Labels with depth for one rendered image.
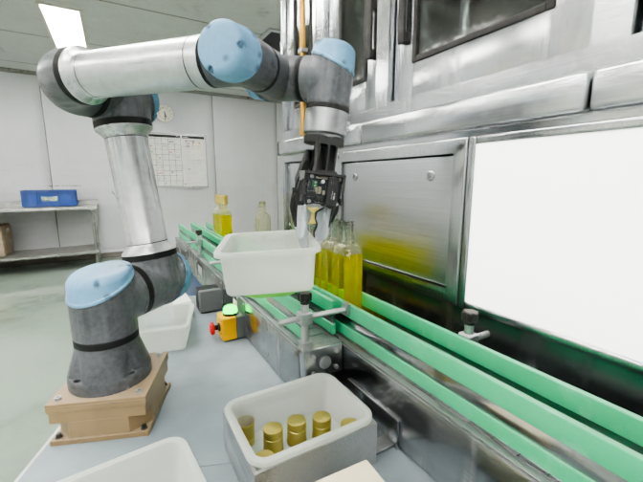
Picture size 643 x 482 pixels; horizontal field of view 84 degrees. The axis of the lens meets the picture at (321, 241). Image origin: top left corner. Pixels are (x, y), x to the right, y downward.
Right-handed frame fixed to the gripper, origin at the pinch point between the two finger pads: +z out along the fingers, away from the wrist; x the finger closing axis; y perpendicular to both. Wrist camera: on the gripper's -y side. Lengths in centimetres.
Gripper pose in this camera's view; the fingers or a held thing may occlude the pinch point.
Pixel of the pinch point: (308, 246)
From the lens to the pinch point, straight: 67.7
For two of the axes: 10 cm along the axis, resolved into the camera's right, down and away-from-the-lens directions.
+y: 2.0, 1.7, -9.7
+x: 9.7, 0.9, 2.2
